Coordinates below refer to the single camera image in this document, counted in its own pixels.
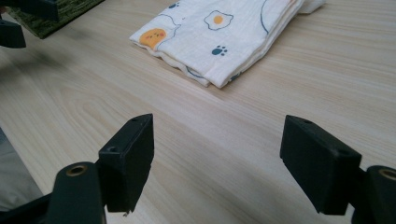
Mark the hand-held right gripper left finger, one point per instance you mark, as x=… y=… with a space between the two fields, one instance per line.
x=127 y=168

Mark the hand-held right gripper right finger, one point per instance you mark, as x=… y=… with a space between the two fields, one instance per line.
x=317 y=165

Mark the white egg print cloth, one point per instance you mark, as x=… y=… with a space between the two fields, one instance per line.
x=224 y=40

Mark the green woven mat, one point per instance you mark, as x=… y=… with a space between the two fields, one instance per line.
x=56 y=15

